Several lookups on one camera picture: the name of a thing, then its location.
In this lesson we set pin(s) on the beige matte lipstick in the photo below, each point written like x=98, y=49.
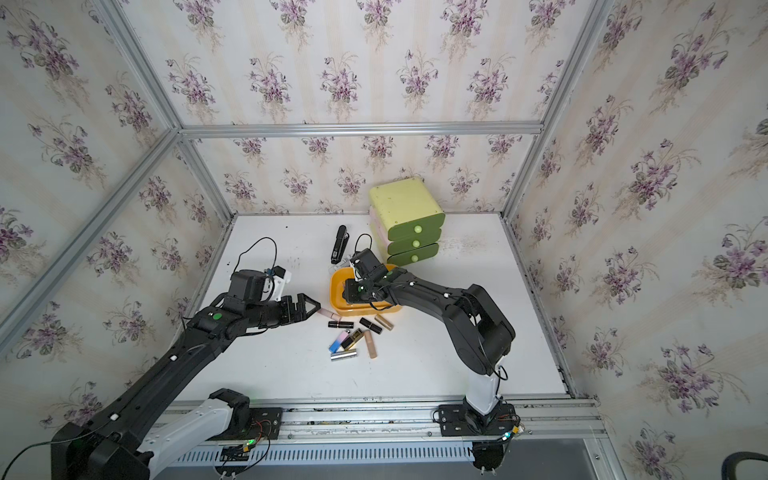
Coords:
x=370, y=344

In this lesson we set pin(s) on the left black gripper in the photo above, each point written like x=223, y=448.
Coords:
x=298, y=308

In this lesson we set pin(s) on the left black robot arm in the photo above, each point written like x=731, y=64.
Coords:
x=113, y=444

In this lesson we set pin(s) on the pink gradient lip gloss tube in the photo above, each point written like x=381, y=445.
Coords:
x=330, y=314

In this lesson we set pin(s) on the champagne gold lipstick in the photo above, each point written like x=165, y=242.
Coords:
x=384, y=322

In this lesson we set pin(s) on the yellow plastic storage box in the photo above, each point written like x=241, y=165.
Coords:
x=348, y=299

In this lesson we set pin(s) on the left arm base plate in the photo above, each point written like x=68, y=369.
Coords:
x=260, y=423

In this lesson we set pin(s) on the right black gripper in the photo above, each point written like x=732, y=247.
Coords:
x=348, y=293

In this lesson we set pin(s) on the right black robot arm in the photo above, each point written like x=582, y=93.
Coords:
x=479, y=331

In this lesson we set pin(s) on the green pink drawer organizer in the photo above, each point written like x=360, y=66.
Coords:
x=406, y=221

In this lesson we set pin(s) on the black lipstick gold band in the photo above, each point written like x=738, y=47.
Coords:
x=371, y=326

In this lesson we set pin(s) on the blue pink gradient lipstick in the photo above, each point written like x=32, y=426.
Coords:
x=336, y=345

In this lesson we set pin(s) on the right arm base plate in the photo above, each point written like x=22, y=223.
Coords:
x=461, y=420

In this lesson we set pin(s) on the short black lipstick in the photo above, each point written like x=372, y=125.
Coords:
x=341, y=324

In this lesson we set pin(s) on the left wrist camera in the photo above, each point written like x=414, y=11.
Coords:
x=279, y=278

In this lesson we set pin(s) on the black stapler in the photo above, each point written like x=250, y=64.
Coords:
x=340, y=244

